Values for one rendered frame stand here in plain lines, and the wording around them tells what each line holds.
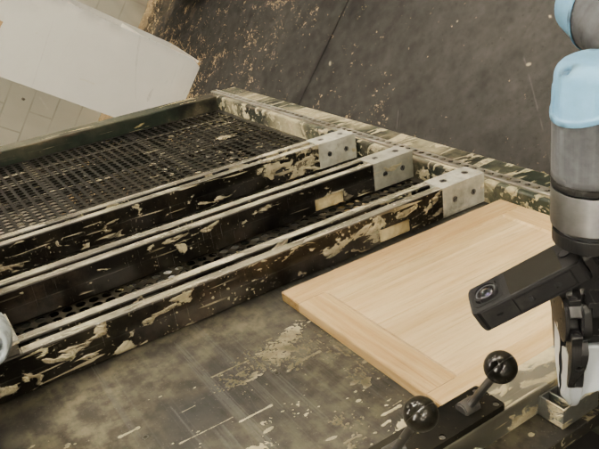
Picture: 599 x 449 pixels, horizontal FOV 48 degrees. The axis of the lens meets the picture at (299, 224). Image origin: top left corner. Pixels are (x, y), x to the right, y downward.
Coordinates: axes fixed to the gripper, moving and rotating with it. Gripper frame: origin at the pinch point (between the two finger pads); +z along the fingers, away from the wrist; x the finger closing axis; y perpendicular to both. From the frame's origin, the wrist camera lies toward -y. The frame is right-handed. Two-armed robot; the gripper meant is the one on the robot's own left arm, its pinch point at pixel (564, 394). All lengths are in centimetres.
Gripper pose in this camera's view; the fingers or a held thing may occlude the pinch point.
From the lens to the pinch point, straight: 78.4
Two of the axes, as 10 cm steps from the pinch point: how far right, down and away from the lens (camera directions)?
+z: 1.6, 8.8, 4.5
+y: 9.8, -0.8, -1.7
